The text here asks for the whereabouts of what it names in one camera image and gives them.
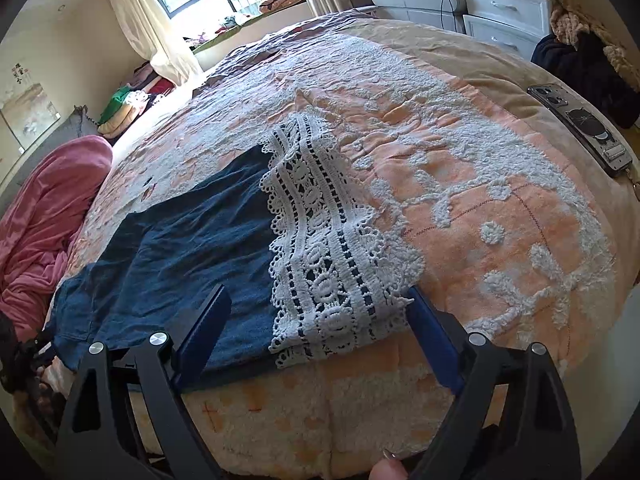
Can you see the black remote control panel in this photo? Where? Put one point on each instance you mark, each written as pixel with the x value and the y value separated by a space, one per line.
pixel 598 140

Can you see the cream window curtain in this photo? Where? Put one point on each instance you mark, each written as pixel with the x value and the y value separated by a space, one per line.
pixel 149 32

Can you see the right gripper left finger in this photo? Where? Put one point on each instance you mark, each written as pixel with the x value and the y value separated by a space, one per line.
pixel 99 436

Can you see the tan and black clothes heap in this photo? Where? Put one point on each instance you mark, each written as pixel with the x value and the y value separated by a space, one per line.
pixel 582 53

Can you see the blue denim lace-trimmed pants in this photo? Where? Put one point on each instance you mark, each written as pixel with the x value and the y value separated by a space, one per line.
pixel 289 233

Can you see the white drawer cabinet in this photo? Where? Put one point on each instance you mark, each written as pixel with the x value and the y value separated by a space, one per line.
pixel 515 26

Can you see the pink crumpled blanket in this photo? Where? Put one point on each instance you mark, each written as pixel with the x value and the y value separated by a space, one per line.
pixel 40 225

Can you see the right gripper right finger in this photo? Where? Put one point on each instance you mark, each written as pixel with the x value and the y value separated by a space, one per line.
pixel 510 418

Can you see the person's hand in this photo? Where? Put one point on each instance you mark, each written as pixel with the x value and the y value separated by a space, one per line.
pixel 388 468

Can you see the clothes pile beside bed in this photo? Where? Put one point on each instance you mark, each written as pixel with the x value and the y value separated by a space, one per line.
pixel 144 88

